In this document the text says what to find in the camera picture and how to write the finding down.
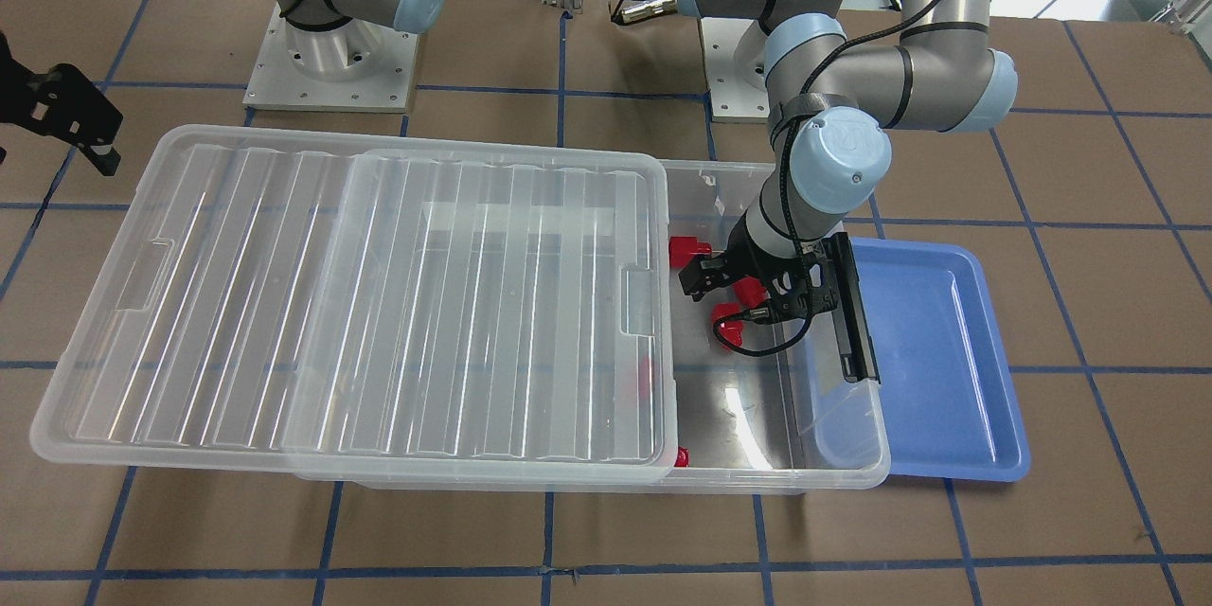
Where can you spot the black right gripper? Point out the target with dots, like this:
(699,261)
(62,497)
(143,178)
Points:
(59,106)

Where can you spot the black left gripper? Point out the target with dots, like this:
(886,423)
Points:
(755,262)

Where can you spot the red block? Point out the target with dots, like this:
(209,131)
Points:
(750,292)
(682,249)
(725,311)

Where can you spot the clear plastic box lid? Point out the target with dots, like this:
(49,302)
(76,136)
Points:
(186,353)

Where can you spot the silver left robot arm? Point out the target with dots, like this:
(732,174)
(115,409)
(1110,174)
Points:
(833,99)

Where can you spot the red block centre low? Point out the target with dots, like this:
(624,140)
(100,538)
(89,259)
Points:
(643,381)

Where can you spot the clear plastic storage box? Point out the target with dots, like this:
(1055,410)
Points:
(786,398)

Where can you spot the blue plastic tray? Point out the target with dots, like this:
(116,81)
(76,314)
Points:
(949,402)

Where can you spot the silver cylindrical connector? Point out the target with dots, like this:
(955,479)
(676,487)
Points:
(626,15)

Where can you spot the black box latch handle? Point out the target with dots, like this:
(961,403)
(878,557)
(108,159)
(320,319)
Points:
(855,346)

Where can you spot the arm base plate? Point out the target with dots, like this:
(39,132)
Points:
(358,68)
(735,53)

